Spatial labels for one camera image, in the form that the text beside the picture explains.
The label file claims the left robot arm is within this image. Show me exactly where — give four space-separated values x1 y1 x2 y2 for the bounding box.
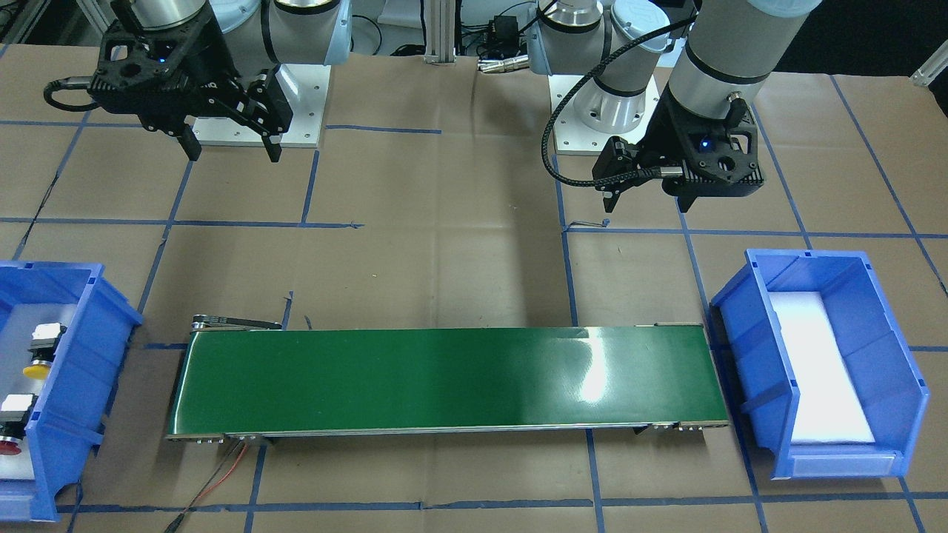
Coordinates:
526 1 818 213

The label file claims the yellow push button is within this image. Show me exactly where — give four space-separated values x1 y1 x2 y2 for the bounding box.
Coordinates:
21 323 67 381

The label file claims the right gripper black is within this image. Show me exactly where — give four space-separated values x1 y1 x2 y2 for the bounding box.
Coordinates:
87 15 293 163

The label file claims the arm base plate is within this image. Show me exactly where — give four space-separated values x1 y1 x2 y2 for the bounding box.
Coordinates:
554 77 659 156
193 64 332 149

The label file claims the aluminium frame post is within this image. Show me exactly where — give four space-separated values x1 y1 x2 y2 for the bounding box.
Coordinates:
421 0 460 64

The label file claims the red black conveyor wire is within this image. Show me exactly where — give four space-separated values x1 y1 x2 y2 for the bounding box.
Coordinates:
163 438 249 533

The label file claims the green conveyor belt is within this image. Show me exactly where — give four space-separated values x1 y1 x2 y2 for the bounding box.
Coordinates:
167 324 729 440

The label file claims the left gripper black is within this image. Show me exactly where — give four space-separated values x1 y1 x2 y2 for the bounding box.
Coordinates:
592 89 765 215

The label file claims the blue bin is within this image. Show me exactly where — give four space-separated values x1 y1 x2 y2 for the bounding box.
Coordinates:
1 262 143 522
712 249 929 480

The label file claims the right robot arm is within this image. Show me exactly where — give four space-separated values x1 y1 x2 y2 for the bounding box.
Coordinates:
85 1 352 163

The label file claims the red push button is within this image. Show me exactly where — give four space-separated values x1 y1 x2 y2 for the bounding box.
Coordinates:
1 392 37 456

